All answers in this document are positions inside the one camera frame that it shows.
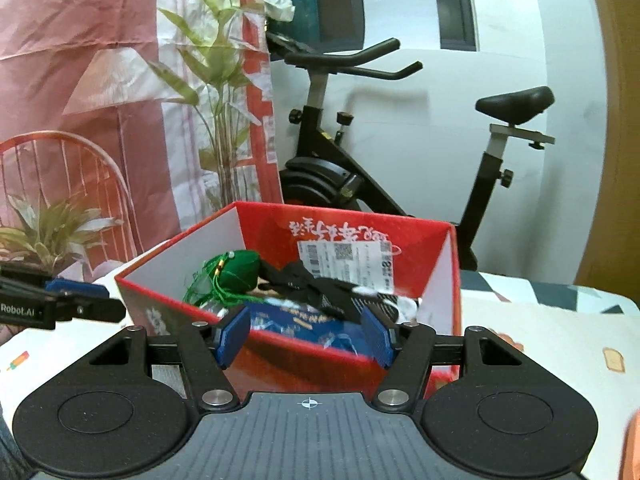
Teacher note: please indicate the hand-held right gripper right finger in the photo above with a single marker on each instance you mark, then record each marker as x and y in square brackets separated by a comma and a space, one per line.
[377, 337]

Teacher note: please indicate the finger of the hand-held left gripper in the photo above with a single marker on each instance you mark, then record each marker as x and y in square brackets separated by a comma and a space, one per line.
[95, 310]
[75, 288]

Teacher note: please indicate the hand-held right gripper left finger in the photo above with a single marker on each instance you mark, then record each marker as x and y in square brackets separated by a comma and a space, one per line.
[234, 337]

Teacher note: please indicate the blue foil packet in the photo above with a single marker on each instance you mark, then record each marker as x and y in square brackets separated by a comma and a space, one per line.
[300, 322]

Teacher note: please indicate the green tasselled sachet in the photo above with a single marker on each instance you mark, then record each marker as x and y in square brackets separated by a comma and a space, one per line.
[237, 267]

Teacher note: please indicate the red cardboard box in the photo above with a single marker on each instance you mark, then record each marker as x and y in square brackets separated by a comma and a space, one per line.
[300, 365]

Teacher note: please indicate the black fabric item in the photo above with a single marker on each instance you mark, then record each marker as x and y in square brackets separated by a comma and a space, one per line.
[320, 290]

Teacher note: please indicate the low artificial plant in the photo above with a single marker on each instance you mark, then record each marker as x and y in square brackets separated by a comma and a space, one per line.
[55, 235]

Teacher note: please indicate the printed tablecloth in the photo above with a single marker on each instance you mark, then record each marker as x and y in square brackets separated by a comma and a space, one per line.
[550, 320]

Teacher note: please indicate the black exercise bike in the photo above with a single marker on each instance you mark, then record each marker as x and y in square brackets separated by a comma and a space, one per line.
[320, 160]

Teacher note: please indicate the pink printed backdrop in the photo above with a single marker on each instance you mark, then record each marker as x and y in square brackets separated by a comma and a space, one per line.
[75, 35]

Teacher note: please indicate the tall artificial plant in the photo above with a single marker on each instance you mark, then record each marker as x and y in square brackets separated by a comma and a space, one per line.
[220, 75]

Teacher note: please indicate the orange object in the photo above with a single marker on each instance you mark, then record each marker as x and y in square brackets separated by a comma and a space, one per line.
[632, 450]

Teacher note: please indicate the wooden door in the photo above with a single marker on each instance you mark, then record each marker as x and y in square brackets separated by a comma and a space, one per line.
[615, 135]

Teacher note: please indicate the white artificial flower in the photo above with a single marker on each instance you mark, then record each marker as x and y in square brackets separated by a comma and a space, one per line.
[278, 4]

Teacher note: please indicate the teal window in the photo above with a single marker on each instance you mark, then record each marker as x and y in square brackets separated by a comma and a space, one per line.
[310, 5]

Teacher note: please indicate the dark narrow window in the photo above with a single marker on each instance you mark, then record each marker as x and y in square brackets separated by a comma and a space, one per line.
[452, 5]

